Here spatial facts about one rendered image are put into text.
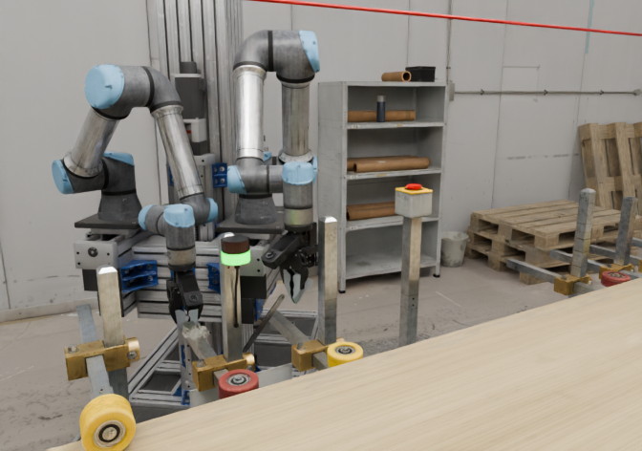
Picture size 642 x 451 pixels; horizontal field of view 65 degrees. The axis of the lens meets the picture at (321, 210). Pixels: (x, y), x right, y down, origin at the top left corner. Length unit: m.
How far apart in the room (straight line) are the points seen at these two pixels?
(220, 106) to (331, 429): 1.28
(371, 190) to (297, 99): 2.76
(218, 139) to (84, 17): 1.97
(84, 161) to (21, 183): 2.02
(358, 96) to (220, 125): 2.34
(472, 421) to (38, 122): 3.21
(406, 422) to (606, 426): 0.35
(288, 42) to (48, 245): 2.68
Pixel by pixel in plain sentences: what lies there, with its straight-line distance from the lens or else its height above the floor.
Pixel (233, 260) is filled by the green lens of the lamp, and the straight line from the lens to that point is 1.07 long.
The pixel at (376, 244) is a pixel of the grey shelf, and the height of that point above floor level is 0.20.
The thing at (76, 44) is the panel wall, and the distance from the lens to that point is 3.68.
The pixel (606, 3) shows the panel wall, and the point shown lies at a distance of 5.91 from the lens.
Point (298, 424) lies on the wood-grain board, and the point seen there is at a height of 0.90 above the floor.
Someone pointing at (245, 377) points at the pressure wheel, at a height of 0.90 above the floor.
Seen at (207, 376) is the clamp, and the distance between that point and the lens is 1.21.
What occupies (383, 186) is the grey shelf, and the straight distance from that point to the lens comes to 4.31.
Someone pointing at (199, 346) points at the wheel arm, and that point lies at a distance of 1.32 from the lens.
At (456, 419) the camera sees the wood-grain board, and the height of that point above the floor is 0.90.
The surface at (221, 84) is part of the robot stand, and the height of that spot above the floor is 1.50.
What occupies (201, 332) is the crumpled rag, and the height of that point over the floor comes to 0.86.
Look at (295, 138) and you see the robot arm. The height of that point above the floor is 1.33.
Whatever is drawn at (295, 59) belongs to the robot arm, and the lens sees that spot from 1.49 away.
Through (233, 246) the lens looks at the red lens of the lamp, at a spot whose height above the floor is 1.16.
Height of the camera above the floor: 1.46
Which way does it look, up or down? 13 degrees down
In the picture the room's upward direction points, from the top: straight up
